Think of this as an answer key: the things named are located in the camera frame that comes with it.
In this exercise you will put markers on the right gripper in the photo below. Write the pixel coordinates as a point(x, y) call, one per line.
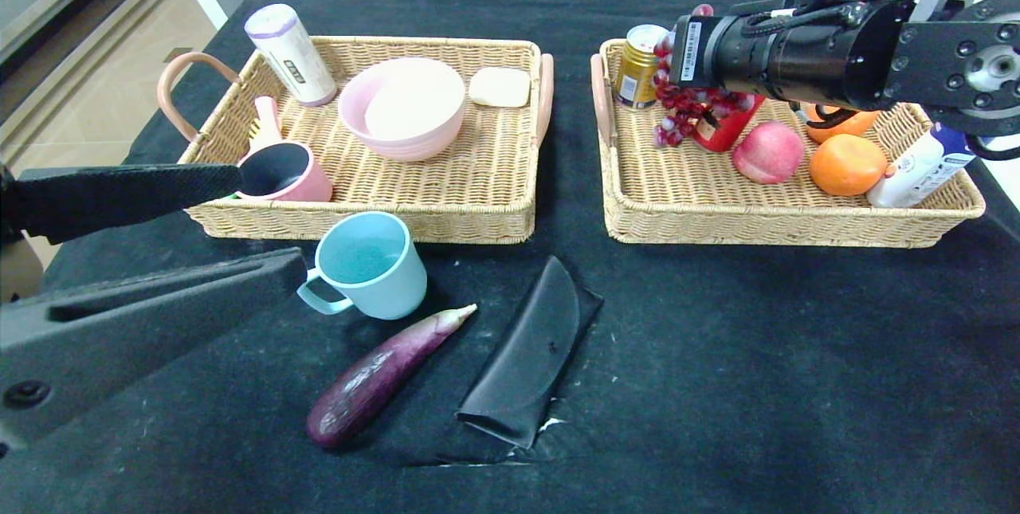
point(690, 50)

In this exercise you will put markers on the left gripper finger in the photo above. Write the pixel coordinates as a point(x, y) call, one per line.
point(143, 331)
point(119, 199)

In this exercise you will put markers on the red grape bunch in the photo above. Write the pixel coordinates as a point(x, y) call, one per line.
point(673, 131)

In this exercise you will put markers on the red drink can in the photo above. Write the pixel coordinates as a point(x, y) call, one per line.
point(721, 135)

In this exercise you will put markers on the pink peach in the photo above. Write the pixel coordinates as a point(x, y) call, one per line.
point(769, 151)

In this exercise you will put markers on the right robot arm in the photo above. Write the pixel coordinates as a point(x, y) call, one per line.
point(797, 60)

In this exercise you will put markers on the wicker basket holding food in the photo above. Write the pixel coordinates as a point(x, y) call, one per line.
point(661, 195)

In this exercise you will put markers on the wicker basket holding tableware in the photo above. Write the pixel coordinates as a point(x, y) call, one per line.
point(478, 179)

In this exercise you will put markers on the gold drink can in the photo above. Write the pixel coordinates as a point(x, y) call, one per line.
point(637, 76)

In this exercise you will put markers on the orange fruit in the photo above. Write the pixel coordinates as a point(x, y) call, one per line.
point(846, 165)
point(857, 125)

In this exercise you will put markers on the white soap bar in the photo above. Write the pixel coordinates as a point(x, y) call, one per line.
point(500, 87)

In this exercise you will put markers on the pink cup with black inside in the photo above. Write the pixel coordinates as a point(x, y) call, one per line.
point(315, 183)

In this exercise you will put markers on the white tube with lavender lid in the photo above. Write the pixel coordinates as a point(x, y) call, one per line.
point(291, 56)

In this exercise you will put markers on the purple eggplant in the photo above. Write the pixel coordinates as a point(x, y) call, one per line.
point(374, 382)

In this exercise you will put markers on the light blue mug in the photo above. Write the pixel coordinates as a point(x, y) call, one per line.
point(382, 291)

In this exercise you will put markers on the white bottle with blue cap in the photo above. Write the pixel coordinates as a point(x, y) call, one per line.
point(916, 171)

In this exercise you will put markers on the pink bowl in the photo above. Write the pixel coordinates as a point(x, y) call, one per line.
point(398, 151)

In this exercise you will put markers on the black tablecloth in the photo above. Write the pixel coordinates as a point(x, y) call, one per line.
point(797, 355)

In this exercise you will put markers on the black glasses case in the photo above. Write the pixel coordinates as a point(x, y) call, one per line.
point(526, 355)

